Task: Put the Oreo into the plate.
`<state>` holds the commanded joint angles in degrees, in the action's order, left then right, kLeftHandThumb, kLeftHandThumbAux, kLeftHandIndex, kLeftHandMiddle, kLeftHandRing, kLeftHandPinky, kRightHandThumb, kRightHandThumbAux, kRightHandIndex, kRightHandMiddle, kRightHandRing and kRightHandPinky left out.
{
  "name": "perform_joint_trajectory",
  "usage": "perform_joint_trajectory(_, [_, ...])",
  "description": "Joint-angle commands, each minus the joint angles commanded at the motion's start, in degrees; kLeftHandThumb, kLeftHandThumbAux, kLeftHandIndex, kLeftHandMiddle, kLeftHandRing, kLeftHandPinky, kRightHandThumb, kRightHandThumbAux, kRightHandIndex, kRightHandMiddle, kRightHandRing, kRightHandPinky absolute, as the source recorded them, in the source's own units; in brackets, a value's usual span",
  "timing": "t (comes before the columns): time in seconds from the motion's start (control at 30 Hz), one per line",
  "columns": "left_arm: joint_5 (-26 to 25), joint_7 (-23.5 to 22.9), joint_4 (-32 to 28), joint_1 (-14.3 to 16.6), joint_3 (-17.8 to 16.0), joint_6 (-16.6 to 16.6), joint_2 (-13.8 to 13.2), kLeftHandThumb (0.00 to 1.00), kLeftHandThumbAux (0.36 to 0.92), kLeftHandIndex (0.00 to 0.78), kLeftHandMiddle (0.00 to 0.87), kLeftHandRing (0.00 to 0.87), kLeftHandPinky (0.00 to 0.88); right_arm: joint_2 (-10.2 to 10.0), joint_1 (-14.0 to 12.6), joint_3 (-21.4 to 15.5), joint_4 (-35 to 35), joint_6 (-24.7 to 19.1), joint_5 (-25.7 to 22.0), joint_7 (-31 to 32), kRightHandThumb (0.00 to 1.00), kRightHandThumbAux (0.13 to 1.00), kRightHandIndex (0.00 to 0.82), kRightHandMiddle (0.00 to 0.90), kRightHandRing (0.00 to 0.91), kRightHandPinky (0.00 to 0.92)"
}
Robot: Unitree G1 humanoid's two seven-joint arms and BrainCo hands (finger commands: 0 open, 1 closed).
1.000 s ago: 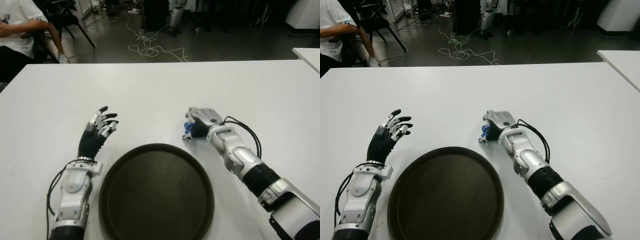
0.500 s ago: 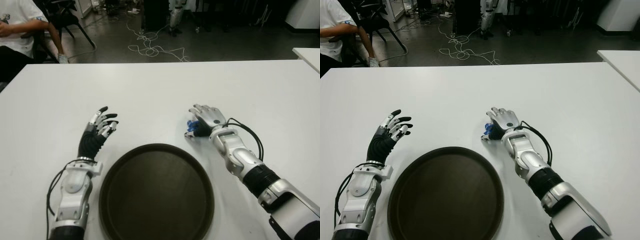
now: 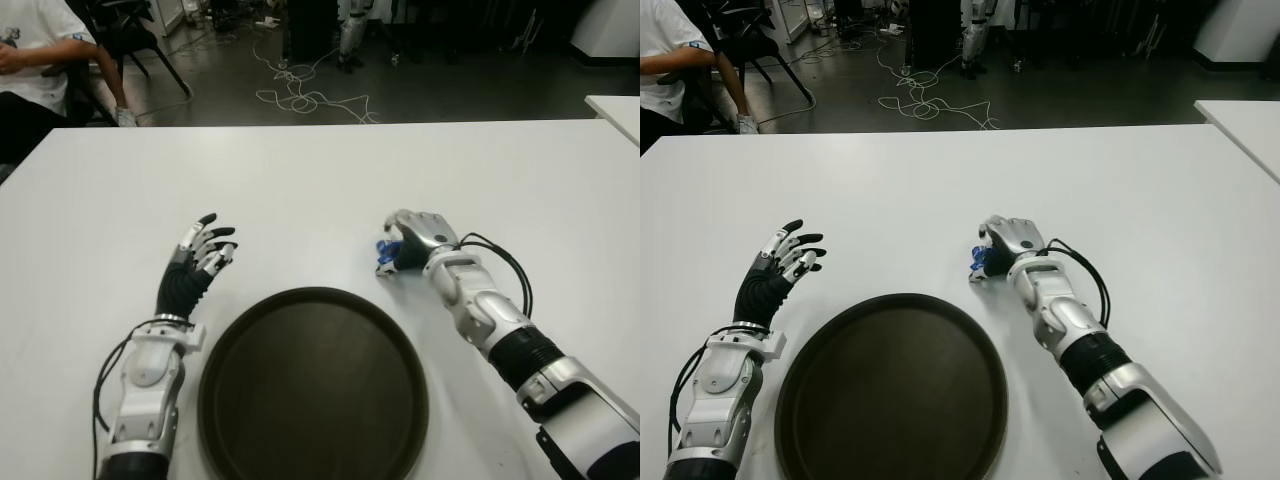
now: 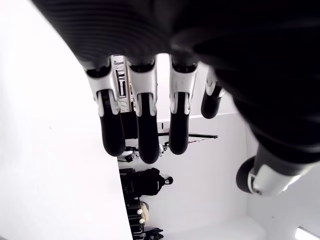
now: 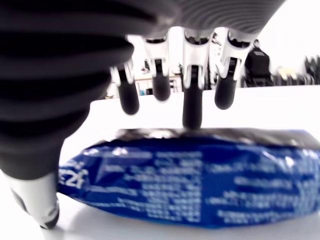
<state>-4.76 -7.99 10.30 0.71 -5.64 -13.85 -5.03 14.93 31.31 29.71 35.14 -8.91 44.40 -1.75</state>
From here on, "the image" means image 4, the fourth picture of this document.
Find beige round cushions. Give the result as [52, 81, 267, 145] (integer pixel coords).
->
[136, 199, 151, 226]

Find black metal stand bar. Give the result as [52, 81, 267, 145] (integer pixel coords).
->
[157, 121, 219, 142]

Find seated figure in black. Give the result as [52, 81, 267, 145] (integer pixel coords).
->
[119, 167, 175, 199]

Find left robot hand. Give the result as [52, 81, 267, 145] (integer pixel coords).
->
[31, 0, 320, 198]

